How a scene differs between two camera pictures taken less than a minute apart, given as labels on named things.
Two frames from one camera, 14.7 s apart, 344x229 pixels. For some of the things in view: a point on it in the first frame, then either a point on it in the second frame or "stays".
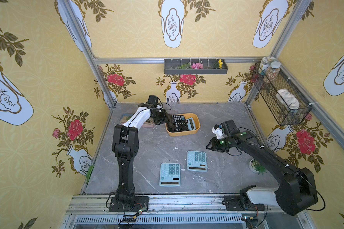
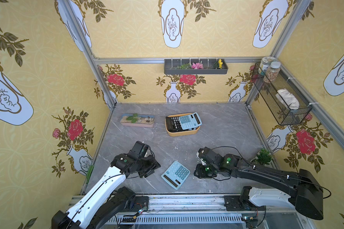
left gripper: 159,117 → 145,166
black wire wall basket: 286,102 stays
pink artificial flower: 197,66 stays
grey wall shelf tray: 196,66 stays
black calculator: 177,123 stays
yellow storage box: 187,116 stays
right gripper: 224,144 → 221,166
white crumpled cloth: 290,101 stays
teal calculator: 197,161 → 189,121
